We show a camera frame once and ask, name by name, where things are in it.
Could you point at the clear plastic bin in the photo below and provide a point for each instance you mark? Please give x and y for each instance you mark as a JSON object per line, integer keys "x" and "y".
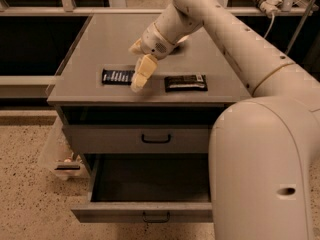
{"x": 57, "y": 156}

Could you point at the grey drawer cabinet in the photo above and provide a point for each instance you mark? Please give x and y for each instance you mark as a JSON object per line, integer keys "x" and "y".
{"x": 81, "y": 98}

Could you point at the dark brown snack bar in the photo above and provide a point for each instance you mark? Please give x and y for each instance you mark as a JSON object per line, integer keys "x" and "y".
{"x": 195, "y": 82}

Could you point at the blue rxbar blueberry bar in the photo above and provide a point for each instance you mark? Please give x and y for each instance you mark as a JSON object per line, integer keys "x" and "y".
{"x": 117, "y": 77}

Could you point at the grey open middle drawer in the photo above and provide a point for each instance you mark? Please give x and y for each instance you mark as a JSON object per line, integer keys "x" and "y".
{"x": 149, "y": 188}

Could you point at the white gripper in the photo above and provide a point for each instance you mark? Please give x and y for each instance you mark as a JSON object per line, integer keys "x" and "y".
{"x": 152, "y": 43}

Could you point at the grey upper closed drawer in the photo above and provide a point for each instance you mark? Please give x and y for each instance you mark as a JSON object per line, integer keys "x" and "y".
{"x": 103, "y": 139}

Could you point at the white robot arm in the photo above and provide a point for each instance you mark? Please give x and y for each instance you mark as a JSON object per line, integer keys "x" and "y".
{"x": 260, "y": 149}

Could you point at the white power strip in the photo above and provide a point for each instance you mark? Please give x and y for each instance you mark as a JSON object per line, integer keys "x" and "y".
{"x": 269, "y": 7}

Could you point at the metal railing frame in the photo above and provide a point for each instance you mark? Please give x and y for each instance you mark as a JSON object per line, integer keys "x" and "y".
{"x": 83, "y": 7}

